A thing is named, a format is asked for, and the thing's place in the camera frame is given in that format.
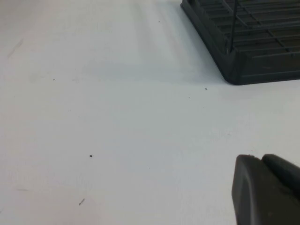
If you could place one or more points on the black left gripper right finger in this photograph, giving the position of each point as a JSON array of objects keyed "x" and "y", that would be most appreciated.
[{"x": 284, "y": 174}]

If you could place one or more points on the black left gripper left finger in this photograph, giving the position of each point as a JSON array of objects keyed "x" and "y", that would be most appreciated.
[{"x": 255, "y": 194}]

